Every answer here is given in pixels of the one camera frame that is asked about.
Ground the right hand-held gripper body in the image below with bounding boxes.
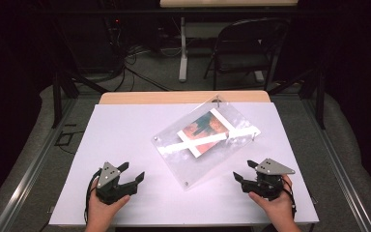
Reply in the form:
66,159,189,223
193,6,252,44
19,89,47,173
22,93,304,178
241,158,297,202

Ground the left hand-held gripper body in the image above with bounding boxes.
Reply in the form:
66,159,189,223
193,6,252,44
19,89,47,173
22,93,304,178
95,161,140,206

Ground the clear acrylic photo frame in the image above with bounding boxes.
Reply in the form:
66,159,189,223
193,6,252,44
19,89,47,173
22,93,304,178
150,94,262,191

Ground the painting print with white border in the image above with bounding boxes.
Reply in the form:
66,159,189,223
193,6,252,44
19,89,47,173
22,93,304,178
176,107,232,160

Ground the person's left hand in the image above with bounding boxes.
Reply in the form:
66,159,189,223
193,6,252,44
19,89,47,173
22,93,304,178
85,188,132,226

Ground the person's right hand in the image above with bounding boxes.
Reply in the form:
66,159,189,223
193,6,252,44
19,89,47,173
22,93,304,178
247,175,300,226

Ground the white table mat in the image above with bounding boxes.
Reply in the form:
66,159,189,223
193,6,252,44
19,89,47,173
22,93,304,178
48,101,320,226

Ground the wooden table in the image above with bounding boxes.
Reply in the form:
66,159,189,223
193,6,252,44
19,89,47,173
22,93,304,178
99,90,271,105

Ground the black metal stand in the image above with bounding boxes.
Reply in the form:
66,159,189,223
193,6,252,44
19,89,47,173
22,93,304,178
268,66,327,131
51,68,109,130

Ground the black folding chair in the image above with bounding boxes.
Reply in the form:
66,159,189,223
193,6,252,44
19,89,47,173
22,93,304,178
203,17,291,92

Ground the light desk with white legs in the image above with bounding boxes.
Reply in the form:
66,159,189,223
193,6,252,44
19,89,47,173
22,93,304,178
158,0,300,84

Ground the dark equipment with red light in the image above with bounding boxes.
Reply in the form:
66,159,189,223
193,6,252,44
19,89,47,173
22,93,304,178
103,14,124,44

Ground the left hand-held gripper black cable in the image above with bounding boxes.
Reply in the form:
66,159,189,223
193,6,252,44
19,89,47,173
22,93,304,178
83,168,102,225

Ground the hand-held gripper black cable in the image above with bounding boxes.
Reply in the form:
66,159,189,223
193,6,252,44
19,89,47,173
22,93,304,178
83,168,102,225
281,175,299,220

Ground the right hand-held gripper black cable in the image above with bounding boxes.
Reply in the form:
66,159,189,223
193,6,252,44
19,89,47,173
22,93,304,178
281,175,299,220

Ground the aluminium rail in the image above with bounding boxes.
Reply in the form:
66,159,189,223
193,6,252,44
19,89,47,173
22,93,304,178
0,96,79,232
301,96,371,232

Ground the black floor cable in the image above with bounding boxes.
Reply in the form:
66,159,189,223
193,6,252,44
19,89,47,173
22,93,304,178
113,62,172,93

